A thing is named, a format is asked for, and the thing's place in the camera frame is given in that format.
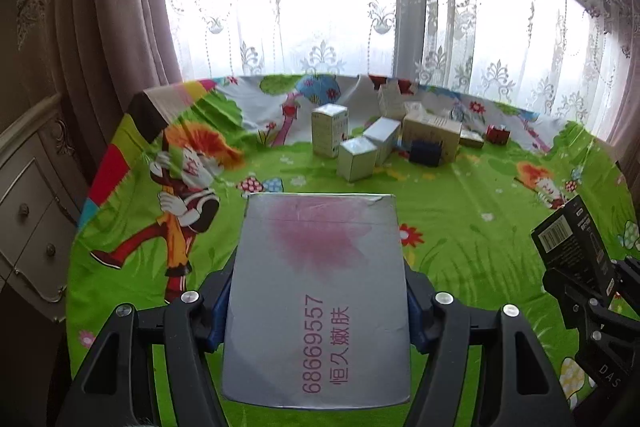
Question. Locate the pink curtain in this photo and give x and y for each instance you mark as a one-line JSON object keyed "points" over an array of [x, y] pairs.
{"points": [[100, 32]]}

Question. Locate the small red and black box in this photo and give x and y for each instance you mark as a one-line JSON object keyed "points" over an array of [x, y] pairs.
{"points": [[498, 135]]}

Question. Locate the white dresser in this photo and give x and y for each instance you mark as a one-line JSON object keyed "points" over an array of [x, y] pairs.
{"points": [[30, 207]]}

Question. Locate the long silver box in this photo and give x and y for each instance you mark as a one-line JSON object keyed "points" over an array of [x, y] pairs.
{"points": [[382, 134]]}

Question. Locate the white lace curtain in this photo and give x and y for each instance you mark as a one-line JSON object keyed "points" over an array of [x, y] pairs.
{"points": [[310, 7]]}

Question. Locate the cartoon printed blanket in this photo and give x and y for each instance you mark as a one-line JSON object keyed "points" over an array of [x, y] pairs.
{"points": [[450, 232]]}

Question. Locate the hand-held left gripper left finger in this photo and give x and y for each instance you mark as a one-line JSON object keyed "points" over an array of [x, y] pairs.
{"points": [[215, 336]]}

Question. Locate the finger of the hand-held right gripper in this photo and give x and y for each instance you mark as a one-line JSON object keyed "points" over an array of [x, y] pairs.
{"points": [[570, 297], [630, 282]]}

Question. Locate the tall white box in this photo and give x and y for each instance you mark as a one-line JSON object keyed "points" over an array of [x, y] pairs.
{"points": [[391, 104]]}

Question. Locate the black box with barcode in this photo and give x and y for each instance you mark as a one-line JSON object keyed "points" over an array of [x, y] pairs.
{"points": [[570, 242]]}

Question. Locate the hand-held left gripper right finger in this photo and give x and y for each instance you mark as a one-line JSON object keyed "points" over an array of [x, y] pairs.
{"points": [[413, 318]]}

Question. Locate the small cream box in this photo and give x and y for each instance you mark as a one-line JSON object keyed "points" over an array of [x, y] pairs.
{"points": [[415, 108]]}

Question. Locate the silver box with pink print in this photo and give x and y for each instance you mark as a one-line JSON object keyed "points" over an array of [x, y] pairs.
{"points": [[320, 267]]}

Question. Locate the white and green box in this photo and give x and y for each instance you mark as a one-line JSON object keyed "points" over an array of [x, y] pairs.
{"points": [[327, 132]]}

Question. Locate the large beige box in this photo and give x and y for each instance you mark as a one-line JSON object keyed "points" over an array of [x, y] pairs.
{"points": [[435, 129]]}

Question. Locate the silver cube box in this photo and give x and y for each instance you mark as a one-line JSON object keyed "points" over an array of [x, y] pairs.
{"points": [[356, 162]]}

